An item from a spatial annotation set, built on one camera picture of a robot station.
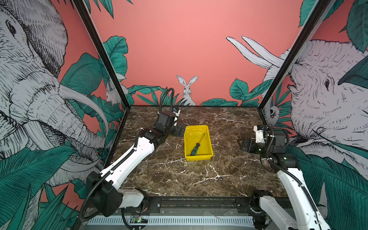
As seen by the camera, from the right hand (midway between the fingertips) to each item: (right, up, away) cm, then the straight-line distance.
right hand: (244, 138), depth 76 cm
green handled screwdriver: (-26, -10, +16) cm, 32 cm away
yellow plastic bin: (-27, -1, +27) cm, 38 cm away
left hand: (-36, +9, +2) cm, 37 cm away
